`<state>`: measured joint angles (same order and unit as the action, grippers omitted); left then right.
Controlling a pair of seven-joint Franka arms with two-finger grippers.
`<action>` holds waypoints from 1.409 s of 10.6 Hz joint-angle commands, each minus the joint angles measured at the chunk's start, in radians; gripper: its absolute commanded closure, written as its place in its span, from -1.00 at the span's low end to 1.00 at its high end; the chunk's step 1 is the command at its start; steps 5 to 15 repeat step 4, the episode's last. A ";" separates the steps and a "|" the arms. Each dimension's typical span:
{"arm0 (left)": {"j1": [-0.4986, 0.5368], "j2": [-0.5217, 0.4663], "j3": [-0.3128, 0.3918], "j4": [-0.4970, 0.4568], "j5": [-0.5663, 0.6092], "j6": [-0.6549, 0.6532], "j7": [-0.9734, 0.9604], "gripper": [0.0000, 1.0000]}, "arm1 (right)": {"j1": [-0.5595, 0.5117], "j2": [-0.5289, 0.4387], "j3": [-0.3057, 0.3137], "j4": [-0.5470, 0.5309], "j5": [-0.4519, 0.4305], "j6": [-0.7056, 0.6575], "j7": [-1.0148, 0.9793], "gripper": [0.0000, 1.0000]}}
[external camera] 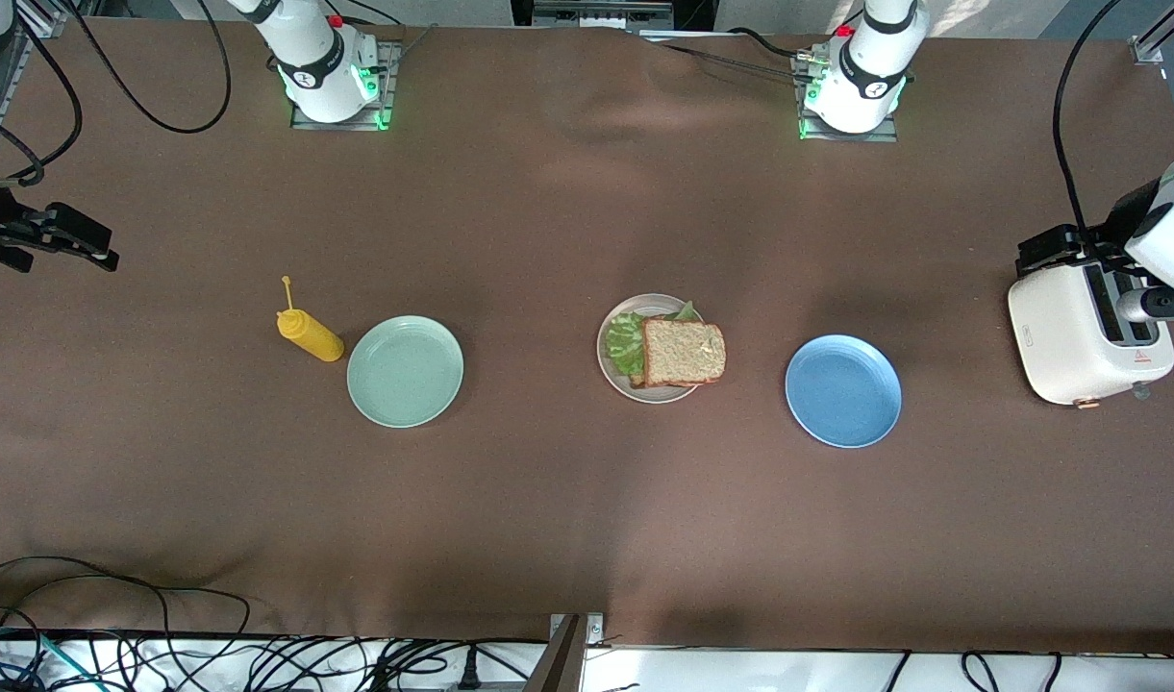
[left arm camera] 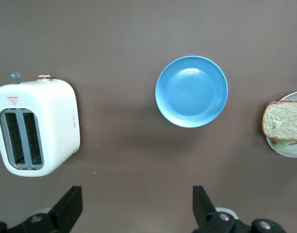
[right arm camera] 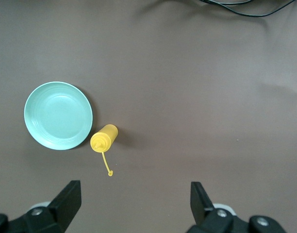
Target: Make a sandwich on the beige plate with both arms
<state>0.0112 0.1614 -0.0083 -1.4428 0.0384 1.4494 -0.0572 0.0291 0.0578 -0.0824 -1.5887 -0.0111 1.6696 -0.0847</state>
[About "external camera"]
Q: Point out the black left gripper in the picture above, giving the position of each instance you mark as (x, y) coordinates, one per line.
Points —
(1110, 223)

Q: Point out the yellow mustard squeeze bottle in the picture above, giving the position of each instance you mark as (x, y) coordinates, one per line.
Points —
(312, 336)

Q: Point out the green lettuce leaf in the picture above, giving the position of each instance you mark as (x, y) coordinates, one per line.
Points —
(625, 346)

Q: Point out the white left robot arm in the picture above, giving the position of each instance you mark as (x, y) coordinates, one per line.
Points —
(870, 86)

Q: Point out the blue plate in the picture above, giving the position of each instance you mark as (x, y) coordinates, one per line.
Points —
(843, 390)

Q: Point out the green plate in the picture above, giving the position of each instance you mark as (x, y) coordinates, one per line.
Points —
(406, 373)

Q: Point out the beige plate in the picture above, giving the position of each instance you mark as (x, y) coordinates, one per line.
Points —
(654, 394)

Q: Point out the white toaster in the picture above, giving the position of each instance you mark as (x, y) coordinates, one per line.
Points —
(1053, 336)

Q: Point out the black equipment stand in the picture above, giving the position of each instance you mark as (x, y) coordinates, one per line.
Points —
(692, 12)

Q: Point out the brown table cloth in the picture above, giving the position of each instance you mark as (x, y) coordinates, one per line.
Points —
(586, 500)

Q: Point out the black power plug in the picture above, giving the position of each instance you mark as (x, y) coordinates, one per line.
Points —
(468, 678)

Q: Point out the aluminium frame profile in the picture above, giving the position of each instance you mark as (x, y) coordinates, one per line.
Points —
(1149, 46)
(38, 17)

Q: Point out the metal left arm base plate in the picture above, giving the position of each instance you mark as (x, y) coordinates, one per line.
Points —
(846, 136)

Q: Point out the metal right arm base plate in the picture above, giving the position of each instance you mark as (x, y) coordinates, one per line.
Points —
(341, 125)

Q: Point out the metal frame post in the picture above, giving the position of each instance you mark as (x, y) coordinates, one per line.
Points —
(562, 663)

